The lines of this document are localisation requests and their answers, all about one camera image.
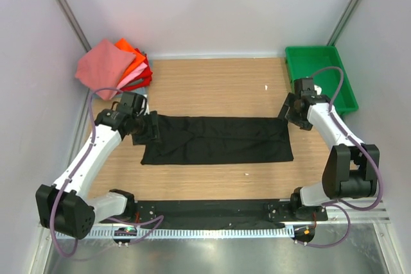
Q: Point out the white slotted cable duct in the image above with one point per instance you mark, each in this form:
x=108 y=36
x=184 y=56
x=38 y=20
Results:
x=117 y=233

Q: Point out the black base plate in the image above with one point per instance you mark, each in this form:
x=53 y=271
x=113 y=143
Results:
x=226 y=214

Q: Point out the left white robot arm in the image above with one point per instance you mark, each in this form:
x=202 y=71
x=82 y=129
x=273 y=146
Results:
x=64 y=206

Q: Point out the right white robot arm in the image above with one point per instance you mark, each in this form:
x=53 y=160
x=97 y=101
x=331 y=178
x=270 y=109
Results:
x=351 y=175

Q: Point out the green plastic tray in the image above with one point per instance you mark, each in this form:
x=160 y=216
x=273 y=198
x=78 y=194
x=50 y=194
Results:
x=303 y=61

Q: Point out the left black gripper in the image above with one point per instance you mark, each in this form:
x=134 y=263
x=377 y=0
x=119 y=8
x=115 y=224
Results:
x=146 y=138

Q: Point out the orange folded shirt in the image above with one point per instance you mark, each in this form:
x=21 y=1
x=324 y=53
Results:
x=137 y=57

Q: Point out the aluminium frame rail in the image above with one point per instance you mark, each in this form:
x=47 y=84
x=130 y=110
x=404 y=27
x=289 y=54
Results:
x=330 y=209

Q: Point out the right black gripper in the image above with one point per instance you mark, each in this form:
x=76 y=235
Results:
x=304 y=124

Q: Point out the red folded shirt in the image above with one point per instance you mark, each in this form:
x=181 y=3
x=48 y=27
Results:
x=129 y=86

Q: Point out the salmon pink folded shirt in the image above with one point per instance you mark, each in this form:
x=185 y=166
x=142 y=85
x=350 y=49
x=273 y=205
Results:
x=102 y=66

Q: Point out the light pink folded shirt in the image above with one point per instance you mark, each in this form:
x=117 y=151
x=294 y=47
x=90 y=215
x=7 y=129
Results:
x=132 y=75

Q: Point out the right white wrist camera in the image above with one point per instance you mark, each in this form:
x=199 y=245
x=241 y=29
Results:
x=318 y=89

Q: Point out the grey blue folded shirt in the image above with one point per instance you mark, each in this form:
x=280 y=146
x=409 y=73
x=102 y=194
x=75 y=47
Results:
x=144 y=89

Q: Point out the black t shirt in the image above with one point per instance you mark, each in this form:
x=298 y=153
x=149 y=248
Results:
x=219 y=140

